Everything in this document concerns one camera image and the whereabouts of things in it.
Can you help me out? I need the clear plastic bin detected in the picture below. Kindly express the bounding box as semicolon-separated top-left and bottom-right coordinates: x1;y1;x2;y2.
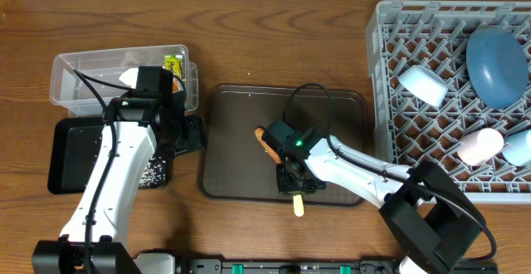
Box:
49;44;199;117

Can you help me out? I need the dark blue plate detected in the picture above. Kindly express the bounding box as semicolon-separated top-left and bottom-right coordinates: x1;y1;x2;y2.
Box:
466;27;529;110

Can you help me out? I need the black plastic bin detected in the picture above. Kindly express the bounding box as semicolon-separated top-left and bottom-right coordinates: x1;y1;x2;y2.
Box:
47;113;175;195

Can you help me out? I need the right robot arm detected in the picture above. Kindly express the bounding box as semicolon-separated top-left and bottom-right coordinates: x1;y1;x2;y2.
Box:
254;121;486;273

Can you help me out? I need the white tissue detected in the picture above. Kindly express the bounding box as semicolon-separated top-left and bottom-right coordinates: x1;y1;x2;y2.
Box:
119;67;139;89

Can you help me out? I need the orange carrot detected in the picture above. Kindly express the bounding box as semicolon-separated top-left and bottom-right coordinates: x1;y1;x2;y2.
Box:
254;127;281;164

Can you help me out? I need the pile of white rice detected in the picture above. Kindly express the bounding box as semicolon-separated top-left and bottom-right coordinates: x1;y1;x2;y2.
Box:
139;158;167;189

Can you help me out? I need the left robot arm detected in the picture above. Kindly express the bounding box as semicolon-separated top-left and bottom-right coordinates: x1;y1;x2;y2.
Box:
32;66;207;273

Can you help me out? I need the yellow green snack wrapper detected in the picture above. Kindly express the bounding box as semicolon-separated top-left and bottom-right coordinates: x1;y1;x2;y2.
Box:
163;55;183;92

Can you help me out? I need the brown serving tray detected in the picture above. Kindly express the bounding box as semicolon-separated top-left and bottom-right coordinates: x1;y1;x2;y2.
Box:
199;85;372;203

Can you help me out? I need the light blue rice bowl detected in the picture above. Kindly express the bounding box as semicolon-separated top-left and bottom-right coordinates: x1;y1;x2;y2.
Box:
398;65;448;107

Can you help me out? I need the cream plastic spoon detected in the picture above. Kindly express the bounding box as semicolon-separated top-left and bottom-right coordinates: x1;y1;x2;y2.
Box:
292;195;304;217

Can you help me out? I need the light blue cup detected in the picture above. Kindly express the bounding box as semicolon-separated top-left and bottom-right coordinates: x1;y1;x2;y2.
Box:
502;130;531;167

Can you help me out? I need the pink white cup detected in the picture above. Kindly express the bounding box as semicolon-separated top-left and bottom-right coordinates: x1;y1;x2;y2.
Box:
457;128;504;166

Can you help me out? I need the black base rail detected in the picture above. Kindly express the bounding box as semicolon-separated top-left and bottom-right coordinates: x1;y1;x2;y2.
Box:
136;248;499;274

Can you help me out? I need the grey dishwasher rack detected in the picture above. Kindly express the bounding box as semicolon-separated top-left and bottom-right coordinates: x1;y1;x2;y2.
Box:
365;0;530;204

